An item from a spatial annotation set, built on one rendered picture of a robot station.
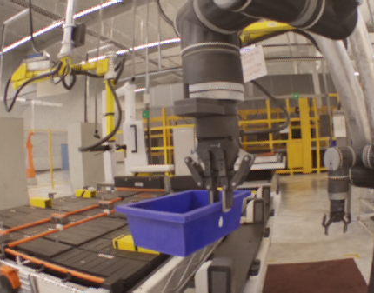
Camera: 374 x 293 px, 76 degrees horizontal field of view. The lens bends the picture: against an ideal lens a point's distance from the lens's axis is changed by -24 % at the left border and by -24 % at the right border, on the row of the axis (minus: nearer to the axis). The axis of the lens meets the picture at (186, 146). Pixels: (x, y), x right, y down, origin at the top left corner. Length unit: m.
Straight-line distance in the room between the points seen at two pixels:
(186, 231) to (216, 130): 0.16
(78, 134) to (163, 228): 7.45
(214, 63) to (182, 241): 0.28
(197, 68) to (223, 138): 0.12
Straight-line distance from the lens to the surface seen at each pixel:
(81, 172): 7.89
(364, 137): 1.47
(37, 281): 0.82
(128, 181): 2.41
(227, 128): 0.49
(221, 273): 0.77
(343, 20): 0.53
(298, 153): 11.38
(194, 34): 0.51
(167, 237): 0.48
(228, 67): 0.49
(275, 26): 1.73
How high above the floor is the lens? 1.32
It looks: level
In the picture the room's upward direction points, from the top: 3 degrees counter-clockwise
